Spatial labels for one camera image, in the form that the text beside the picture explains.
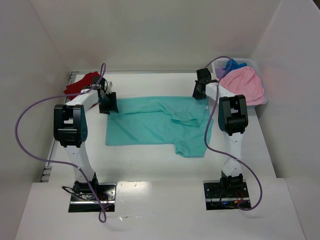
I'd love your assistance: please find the teal t shirt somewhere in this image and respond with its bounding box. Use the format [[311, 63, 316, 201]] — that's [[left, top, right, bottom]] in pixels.
[[105, 96, 214, 158]]

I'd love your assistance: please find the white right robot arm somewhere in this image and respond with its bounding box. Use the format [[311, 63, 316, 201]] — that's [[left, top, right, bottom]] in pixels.
[[218, 90, 249, 196]]

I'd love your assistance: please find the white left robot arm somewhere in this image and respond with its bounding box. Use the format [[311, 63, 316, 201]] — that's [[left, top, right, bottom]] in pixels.
[[53, 77, 119, 194]]

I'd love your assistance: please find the purple t shirt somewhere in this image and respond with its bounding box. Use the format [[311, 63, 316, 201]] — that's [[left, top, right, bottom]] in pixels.
[[215, 67, 226, 79]]

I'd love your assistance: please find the red folded t shirt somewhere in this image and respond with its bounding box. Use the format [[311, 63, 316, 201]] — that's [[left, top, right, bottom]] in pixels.
[[64, 71, 100, 112]]

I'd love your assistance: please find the white plastic laundry basket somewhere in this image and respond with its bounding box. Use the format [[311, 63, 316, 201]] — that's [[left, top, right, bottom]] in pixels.
[[206, 58, 268, 107]]

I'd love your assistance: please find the blue t shirt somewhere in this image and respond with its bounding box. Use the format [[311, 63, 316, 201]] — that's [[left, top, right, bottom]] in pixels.
[[225, 58, 247, 74]]

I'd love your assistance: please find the pink t shirt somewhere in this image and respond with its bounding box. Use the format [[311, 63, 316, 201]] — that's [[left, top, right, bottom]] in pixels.
[[220, 66, 267, 106]]

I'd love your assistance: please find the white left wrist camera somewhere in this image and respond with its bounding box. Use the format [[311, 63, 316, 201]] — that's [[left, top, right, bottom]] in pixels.
[[103, 80, 113, 95]]

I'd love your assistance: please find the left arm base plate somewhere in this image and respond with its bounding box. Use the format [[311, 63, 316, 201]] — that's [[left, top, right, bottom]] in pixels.
[[62, 183, 117, 213]]

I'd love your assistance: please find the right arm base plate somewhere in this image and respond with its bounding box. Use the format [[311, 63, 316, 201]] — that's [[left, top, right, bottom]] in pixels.
[[203, 180, 252, 211]]

